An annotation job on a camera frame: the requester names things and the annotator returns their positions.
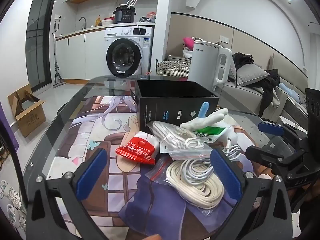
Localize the green medicine packet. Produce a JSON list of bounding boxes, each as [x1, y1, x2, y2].
[[194, 126, 234, 144]]

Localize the red plastic packet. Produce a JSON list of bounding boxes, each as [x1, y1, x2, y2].
[[115, 133, 160, 165]]

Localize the printed table mat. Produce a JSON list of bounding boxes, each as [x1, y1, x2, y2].
[[54, 95, 253, 233]]

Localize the white and blue plush toy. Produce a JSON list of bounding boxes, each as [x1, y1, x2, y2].
[[180, 102, 229, 133]]

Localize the brown cardboard box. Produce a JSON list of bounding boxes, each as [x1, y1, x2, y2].
[[7, 84, 47, 137]]

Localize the beige sofa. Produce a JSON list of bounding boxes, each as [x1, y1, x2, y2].
[[222, 52, 310, 120]]

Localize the dark clothes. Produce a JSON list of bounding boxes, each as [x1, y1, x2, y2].
[[259, 69, 280, 117]]

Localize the black garment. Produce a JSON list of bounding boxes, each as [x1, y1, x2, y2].
[[232, 52, 254, 70]]

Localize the mop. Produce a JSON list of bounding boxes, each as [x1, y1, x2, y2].
[[52, 21, 66, 88]]

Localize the wicker basket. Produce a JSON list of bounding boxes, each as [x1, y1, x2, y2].
[[155, 59, 192, 78]]

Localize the white washing machine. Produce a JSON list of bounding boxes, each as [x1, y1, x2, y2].
[[104, 26, 153, 78]]

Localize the black cardboard box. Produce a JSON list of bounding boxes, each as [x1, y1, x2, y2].
[[134, 80, 220, 135]]

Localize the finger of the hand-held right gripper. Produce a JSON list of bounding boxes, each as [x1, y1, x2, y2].
[[245, 145, 304, 174], [258, 121, 308, 147]]

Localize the black pressure cooker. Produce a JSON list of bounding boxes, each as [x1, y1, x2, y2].
[[113, 6, 137, 24]]

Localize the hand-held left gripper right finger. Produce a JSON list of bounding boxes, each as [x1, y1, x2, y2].
[[210, 147, 293, 240]]

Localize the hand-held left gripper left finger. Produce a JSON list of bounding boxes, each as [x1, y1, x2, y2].
[[26, 147, 118, 240]]

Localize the white power strip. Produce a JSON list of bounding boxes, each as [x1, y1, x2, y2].
[[0, 180, 27, 230]]

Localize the bagged white cable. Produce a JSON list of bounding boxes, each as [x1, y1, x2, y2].
[[151, 121, 213, 161]]

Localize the grey pillow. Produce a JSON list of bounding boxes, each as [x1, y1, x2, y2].
[[235, 64, 270, 87]]

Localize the white charging cable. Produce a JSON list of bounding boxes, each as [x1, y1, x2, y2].
[[180, 136, 244, 184]]

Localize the dark glass door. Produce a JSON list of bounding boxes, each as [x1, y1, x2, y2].
[[26, 0, 59, 93]]

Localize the cream flat cable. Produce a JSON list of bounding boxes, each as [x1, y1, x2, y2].
[[166, 160, 225, 209]]

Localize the white kitchen cabinet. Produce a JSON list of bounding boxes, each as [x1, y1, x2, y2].
[[55, 29, 105, 80]]

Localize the white electric kettle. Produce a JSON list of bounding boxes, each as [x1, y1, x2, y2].
[[187, 40, 232, 92]]

